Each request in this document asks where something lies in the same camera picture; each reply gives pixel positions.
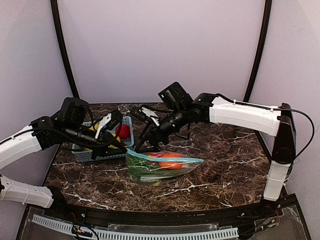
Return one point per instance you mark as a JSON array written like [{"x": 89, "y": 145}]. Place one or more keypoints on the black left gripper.
[{"x": 104, "y": 141}]

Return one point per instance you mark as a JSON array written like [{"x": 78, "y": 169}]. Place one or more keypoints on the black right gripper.
[{"x": 154, "y": 129}]

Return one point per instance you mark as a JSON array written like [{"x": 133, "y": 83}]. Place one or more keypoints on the red chili pepper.
[{"x": 152, "y": 155}]

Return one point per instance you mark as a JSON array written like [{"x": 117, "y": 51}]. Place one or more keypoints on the orange fruit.
[{"x": 169, "y": 164}]

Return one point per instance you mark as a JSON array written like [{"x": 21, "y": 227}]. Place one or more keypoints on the clear zip top bag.
[{"x": 190, "y": 163}]

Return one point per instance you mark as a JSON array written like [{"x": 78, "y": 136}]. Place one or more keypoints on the white garlic bulb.
[{"x": 149, "y": 171}]

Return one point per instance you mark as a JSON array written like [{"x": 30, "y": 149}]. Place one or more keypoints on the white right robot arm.
[{"x": 209, "y": 108}]

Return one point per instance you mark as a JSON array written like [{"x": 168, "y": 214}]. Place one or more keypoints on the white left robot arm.
[{"x": 65, "y": 126}]

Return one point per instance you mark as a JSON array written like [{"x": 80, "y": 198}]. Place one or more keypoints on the yellow lemon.
[{"x": 120, "y": 141}]

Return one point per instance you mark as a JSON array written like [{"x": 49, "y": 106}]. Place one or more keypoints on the yellow pear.
[{"x": 94, "y": 128}]

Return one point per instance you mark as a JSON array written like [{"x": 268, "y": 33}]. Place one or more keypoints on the red apple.
[{"x": 123, "y": 131}]

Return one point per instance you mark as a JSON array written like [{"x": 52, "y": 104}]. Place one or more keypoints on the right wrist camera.
[{"x": 145, "y": 114}]

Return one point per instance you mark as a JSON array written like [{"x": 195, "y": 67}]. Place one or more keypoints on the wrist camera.
[
  {"x": 145, "y": 114},
  {"x": 109, "y": 122}
]

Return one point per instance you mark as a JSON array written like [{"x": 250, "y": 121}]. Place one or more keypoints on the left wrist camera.
[{"x": 109, "y": 122}]

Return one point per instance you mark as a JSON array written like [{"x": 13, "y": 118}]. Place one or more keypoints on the black front rail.
[{"x": 234, "y": 216}]

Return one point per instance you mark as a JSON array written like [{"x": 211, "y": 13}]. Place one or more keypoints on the light blue cable duct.
[{"x": 138, "y": 232}]

